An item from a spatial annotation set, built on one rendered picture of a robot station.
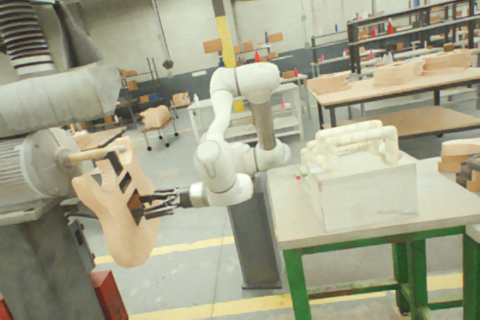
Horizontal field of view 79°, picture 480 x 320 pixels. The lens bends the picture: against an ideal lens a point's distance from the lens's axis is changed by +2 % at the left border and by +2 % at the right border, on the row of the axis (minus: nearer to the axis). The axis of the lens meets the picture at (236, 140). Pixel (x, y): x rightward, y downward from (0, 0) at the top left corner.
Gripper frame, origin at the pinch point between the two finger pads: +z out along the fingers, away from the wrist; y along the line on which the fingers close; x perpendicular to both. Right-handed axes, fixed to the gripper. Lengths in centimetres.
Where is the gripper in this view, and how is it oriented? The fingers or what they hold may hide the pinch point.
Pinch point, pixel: (137, 206)
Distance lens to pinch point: 110.6
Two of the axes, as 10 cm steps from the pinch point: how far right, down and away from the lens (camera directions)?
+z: -9.8, 1.9, 1.0
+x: -2.1, -8.8, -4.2
